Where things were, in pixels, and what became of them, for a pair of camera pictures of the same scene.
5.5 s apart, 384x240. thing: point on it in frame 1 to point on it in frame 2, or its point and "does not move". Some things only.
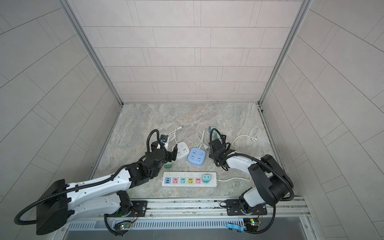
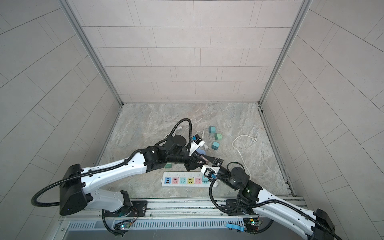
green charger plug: [168, 165] does not move
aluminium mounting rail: [295, 208] does not move
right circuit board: [251, 224] does not move
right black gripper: [211, 154] to [215, 162]
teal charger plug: [206, 178] does not move
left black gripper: [170, 158] to [192, 162]
